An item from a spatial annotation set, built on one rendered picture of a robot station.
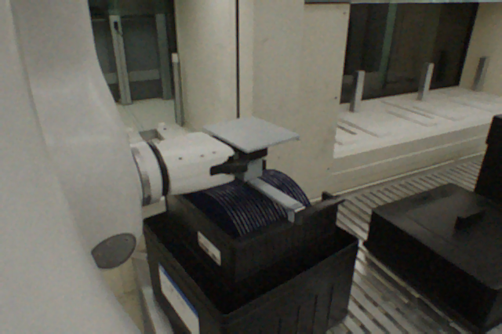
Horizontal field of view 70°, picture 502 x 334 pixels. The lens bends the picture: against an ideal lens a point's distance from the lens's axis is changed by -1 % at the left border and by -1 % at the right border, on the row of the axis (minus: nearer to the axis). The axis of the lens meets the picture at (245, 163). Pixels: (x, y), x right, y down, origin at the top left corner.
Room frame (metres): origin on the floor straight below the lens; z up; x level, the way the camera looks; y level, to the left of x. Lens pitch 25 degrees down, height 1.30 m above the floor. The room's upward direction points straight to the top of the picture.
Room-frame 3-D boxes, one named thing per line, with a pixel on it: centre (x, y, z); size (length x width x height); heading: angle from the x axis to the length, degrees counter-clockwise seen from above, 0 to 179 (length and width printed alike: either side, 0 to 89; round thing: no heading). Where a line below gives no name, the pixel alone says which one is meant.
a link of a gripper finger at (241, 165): (0.45, 0.03, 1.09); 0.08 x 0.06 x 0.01; 66
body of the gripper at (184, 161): (0.46, 0.08, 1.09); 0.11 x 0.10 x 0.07; 126
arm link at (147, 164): (0.42, 0.14, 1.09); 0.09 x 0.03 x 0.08; 36
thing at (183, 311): (0.52, 0.00, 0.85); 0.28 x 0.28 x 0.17; 36
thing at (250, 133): (0.52, 0.00, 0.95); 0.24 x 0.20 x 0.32; 36
